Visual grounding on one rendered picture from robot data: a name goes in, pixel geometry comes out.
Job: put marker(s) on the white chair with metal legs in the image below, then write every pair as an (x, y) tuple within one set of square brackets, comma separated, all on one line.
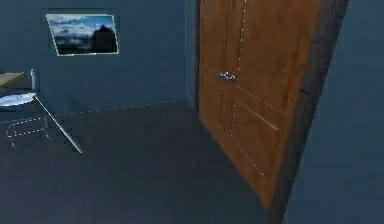
[(20, 99)]

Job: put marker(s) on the brown wooden room door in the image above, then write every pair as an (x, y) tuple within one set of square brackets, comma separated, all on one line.
[(253, 83)]

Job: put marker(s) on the dark table with pale top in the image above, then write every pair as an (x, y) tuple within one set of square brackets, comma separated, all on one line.
[(11, 80)]

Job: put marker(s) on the framed sky landscape picture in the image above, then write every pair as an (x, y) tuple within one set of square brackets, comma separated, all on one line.
[(83, 33)]

